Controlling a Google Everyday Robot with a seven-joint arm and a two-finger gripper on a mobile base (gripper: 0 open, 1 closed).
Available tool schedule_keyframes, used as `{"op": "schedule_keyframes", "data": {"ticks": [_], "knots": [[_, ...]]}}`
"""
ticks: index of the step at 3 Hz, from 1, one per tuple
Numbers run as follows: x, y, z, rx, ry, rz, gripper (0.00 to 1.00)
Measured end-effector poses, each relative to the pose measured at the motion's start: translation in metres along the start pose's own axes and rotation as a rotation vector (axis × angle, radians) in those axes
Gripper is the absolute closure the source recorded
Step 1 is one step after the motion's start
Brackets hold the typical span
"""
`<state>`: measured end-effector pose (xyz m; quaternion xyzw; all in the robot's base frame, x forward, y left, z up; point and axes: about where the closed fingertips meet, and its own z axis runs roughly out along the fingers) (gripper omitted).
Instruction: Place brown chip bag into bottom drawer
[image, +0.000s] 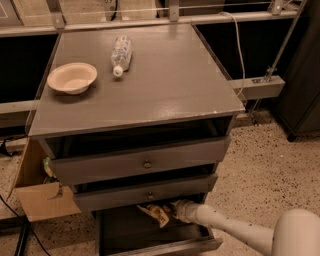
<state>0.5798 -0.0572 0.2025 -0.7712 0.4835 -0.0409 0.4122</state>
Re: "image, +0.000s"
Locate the brown chip bag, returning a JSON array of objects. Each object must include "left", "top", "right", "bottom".
[{"left": 137, "top": 204, "right": 176, "bottom": 228}]

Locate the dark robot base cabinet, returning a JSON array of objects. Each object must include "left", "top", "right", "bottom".
[{"left": 275, "top": 0, "right": 320, "bottom": 142}]

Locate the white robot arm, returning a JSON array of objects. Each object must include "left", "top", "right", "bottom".
[{"left": 173, "top": 200, "right": 320, "bottom": 256}]

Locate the grey drawer cabinet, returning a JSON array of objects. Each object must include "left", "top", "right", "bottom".
[{"left": 29, "top": 25, "right": 243, "bottom": 256}]

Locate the grey middle drawer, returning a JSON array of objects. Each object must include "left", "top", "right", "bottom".
[{"left": 73, "top": 174, "right": 217, "bottom": 212}]

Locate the grey drawer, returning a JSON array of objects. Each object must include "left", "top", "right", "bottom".
[
  {"left": 50, "top": 136, "right": 230, "bottom": 185},
  {"left": 95, "top": 205, "right": 222, "bottom": 256},
  {"left": 73, "top": 174, "right": 217, "bottom": 212}
]

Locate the grey top drawer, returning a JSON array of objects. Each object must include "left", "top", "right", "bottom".
[{"left": 50, "top": 136, "right": 230, "bottom": 185}]

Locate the grey bottom drawer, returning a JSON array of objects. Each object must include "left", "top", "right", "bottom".
[{"left": 95, "top": 205, "right": 222, "bottom": 256}]

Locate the clear plastic water bottle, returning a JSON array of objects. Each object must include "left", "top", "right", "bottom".
[{"left": 111, "top": 35, "right": 133, "bottom": 77}]

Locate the white paper bowl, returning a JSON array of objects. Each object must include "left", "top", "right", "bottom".
[{"left": 47, "top": 63, "right": 97, "bottom": 95}]

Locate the cardboard box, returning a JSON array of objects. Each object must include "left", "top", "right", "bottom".
[{"left": 13, "top": 139, "right": 80, "bottom": 222}]

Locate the white cable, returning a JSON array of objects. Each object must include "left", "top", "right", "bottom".
[{"left": 219, "top": 11, "right": 248, "bottom": 101}]

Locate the black floor cable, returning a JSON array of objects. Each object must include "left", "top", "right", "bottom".
[{"left": 0, "top": 194, "right": 51, "bottom": 256}]

